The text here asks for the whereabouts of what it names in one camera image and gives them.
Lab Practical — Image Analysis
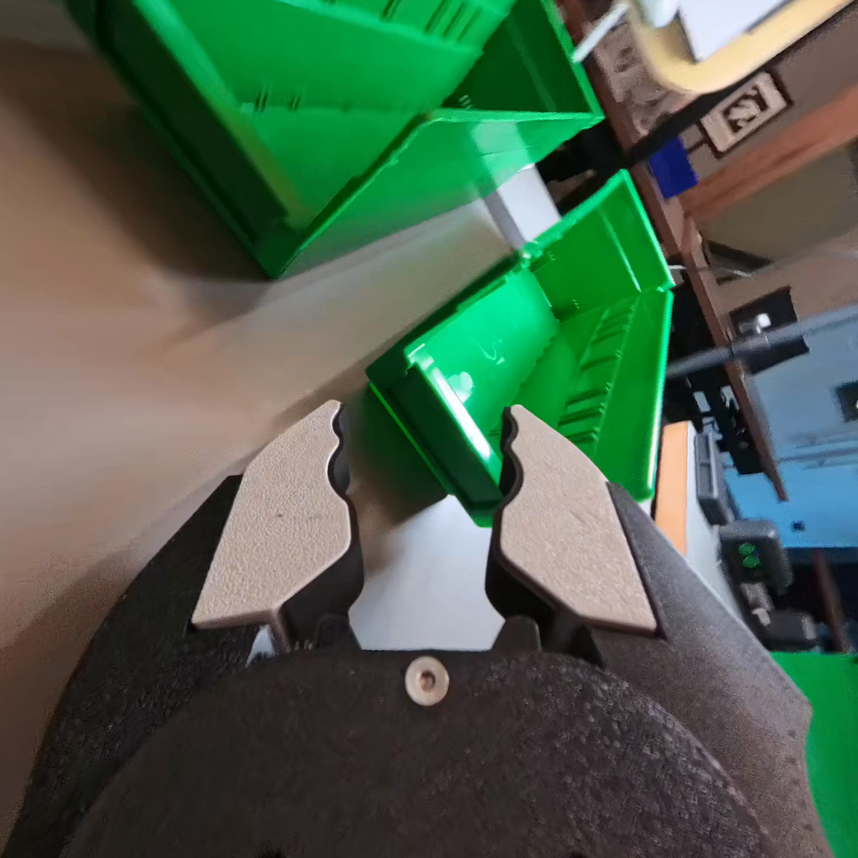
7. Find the green plastic bin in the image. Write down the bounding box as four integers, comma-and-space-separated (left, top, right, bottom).
365, 169, 676, 528
67, 0, 606, 281

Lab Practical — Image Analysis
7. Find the stack of green bins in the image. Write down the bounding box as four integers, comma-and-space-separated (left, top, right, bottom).
771, 649, 858, 858

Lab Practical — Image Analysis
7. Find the wood-edged grey table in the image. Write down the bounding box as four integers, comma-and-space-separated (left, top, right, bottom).
653, 421, 735, 604

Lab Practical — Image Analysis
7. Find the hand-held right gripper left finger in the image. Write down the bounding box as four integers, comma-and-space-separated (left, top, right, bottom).
191, 400, 366, 631

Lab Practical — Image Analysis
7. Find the instruction sheet on clipboard stand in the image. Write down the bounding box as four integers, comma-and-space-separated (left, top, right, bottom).
627, 0, 858, 95

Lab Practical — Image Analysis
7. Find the grey metal bar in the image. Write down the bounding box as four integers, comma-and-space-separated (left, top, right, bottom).
667, 314, 858, 379

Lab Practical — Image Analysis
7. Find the grey battery charger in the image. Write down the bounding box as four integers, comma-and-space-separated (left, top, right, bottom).
719, 519, 796, 594

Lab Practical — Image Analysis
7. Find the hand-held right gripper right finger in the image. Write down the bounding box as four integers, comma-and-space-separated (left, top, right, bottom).
488, 404, 661, 636

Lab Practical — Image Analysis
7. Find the fiducial marker sign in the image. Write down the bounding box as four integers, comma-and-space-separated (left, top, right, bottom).
699, 70, 790, 158

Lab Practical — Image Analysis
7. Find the blue storage bin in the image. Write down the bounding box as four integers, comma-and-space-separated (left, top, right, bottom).
647, 136, 699, 200

